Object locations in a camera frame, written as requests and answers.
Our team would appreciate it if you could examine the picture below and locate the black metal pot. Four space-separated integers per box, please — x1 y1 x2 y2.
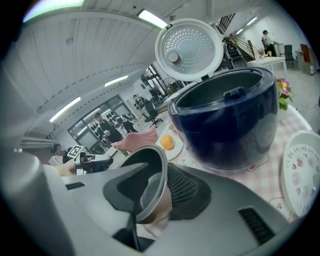
120 144 174 239

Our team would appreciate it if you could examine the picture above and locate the white table with white legs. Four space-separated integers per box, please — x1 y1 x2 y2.
247 56 287 79

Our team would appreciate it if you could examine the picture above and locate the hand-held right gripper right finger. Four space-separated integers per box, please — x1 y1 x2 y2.
149 162 296 256

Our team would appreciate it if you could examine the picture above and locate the small potted flower plant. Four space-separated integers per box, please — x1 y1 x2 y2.
275 77 294 111

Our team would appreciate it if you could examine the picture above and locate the pink cloth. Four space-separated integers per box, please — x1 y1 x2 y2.
110 124 160 154

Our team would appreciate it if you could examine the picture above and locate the ceiling light panel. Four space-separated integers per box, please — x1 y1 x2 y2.
23 0 85 24
104 74 129 88
137 8 169 29
49 96 82 123

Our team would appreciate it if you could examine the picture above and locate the orange round food item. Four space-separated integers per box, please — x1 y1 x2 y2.
159 134 175 151

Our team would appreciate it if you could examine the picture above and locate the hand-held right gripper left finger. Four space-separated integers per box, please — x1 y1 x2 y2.
42 162 151 256

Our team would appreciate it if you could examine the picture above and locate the dark blue rice cooker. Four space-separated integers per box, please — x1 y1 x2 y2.
154 17 281 172

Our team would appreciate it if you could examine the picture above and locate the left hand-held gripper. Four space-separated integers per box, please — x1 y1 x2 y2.
65 145 114 176

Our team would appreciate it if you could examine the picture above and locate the white perforated steamer tray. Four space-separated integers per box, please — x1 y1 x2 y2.
280 130 320 218

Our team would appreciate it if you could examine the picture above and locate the black office chair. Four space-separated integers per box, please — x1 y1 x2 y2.
143 99 164 129

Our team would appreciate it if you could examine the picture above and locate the person's left forearm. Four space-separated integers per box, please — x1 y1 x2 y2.
55 162 77 177

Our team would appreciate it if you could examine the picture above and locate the white plate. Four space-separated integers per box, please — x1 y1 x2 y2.
154 122 185 162

